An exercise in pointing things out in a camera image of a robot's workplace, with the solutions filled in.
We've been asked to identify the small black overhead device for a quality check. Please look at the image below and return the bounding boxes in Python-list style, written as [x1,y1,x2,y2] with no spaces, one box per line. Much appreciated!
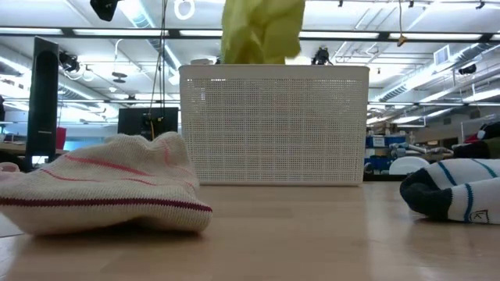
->
[311,45,334,66]

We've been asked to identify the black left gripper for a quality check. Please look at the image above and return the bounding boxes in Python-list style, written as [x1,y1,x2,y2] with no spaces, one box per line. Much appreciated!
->
[89,0,122,23]

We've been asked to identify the tall black column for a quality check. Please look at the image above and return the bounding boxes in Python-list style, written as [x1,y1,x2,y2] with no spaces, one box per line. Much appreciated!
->
[24,36,60,173]

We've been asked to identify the black and red object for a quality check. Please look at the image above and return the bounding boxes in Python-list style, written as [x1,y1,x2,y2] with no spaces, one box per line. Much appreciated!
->
[452,120,500,160]

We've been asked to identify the white perforated plastic basket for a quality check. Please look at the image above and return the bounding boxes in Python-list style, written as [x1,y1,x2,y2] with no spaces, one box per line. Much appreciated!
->
[178,64,370,187]

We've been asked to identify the ceiling air vent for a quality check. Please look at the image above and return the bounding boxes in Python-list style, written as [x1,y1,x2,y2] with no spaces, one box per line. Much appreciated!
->
[433,44,451,66]

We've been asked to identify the white sock with blue stripes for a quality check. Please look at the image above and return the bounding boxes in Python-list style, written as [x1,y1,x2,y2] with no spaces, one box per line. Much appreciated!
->
[398,158,500,226]

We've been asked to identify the white round object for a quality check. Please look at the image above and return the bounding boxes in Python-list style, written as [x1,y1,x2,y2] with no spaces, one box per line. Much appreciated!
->
[388,155,430,176]

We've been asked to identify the pale pink cloth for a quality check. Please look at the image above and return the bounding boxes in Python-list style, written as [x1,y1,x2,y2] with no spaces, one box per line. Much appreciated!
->
[0,162,20,184]

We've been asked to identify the black hanging cable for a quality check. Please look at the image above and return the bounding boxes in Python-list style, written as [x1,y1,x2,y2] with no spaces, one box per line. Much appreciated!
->
[150,0,170,118]

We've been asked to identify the black ceiling spotlight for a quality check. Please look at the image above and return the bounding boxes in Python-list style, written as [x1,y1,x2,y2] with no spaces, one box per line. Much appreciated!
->
[58,52,80,73]

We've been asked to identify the yellow green cloth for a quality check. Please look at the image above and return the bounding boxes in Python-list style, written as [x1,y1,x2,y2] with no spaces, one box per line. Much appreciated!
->
[220,0,306,66]

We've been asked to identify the red box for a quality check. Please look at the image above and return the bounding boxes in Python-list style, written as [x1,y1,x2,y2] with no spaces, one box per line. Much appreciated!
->
[55,126,67,151]

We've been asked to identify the blue storage bins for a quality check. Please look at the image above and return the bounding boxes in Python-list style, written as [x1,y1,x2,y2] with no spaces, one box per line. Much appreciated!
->
[365,134,407,175]

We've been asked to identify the hanging cord with tag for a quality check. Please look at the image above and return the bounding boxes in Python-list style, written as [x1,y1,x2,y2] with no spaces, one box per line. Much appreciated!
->
[397,0,409,48]

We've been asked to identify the black monitor screen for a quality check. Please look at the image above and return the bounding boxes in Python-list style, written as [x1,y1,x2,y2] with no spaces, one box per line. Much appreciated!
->
[117,106,180,141]

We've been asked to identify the wooden workbench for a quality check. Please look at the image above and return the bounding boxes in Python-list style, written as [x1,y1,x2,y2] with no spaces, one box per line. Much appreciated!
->
[0,142,67,156]

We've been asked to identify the cream sock with pink stripes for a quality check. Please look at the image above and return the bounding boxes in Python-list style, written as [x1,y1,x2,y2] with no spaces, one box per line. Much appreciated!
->
[0,131,214,237]

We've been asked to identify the white ring lamp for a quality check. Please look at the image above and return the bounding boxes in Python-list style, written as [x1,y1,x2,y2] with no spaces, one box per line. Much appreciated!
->
[173,0,196,21]

